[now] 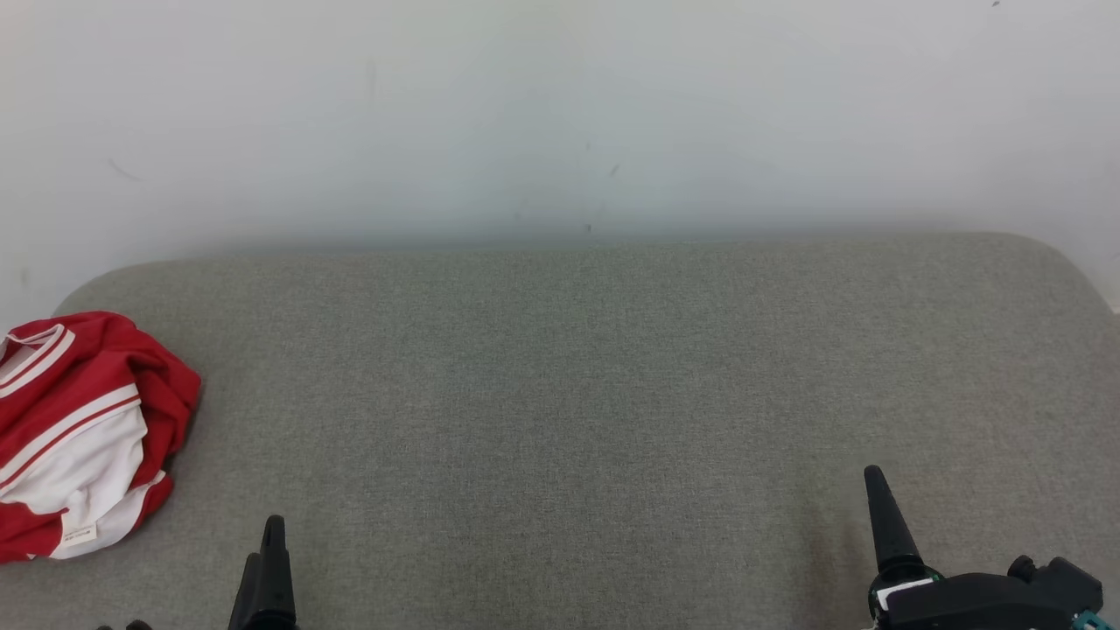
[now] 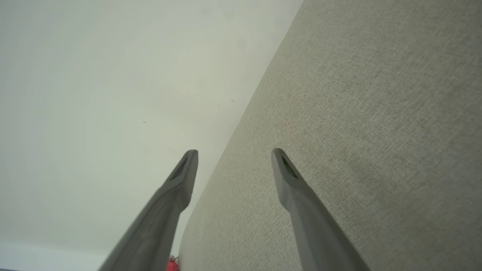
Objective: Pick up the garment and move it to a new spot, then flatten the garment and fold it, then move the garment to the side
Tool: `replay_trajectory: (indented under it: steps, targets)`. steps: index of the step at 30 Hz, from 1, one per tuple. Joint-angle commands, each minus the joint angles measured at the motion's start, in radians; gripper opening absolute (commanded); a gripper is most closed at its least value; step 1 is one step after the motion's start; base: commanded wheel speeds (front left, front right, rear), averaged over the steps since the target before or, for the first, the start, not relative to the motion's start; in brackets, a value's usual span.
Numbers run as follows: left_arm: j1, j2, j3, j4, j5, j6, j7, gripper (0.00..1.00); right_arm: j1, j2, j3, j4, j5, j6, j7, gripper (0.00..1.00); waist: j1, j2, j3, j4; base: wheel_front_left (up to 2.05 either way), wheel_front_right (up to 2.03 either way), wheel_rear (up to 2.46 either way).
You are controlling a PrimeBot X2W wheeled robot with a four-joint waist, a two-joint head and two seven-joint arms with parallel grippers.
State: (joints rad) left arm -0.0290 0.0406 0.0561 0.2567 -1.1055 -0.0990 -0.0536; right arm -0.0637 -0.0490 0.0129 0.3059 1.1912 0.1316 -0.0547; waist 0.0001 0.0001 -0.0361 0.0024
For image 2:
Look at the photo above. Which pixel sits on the red jersey with white stripes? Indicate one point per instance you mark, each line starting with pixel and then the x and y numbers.
pixel 172 266

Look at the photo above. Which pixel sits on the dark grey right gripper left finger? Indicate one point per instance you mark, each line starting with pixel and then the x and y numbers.
pixel 162 226

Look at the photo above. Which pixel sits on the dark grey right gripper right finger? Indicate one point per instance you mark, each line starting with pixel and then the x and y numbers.
pixel 312 233

